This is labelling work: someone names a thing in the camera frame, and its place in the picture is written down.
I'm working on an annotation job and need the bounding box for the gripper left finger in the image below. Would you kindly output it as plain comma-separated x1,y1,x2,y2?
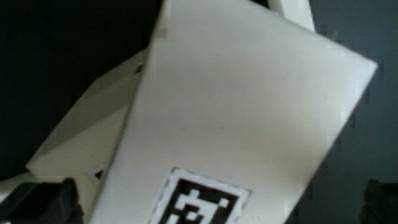
0,178,84,224

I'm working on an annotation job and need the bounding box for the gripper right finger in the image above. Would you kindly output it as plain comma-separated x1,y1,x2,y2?
361,180,398,224

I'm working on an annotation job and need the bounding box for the white cabinet box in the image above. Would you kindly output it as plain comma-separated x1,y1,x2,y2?
24,48,150,214

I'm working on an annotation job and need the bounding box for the white cabinet top block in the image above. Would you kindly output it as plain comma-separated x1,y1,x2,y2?
90,0,377,224

